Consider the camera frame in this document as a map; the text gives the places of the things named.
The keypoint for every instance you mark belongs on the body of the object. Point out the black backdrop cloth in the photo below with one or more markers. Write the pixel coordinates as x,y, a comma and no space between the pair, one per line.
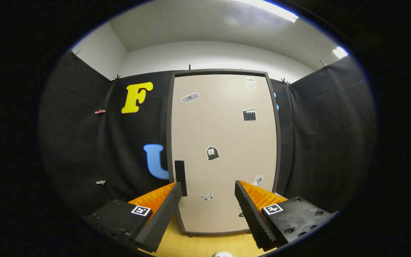
77,142

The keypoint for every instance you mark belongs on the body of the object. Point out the small ceiling light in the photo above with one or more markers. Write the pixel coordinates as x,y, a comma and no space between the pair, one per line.
340,52

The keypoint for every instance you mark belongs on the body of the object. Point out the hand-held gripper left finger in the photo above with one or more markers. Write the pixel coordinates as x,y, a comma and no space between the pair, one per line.
166,210

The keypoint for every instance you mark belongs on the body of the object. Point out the long ceiling light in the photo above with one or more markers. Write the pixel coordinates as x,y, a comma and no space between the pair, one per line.
269,9

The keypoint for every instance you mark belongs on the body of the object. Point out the white shoe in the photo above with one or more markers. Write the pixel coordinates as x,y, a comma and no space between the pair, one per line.
223,255

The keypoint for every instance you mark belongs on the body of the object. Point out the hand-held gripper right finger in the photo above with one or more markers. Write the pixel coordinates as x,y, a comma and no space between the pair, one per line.
252,214

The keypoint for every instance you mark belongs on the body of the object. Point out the grey shoe cabinet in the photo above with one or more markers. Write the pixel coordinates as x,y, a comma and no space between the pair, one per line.
219,71

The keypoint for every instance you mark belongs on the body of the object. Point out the beige shoe cabinet door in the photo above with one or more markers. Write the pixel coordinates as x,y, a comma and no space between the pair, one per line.
223,135

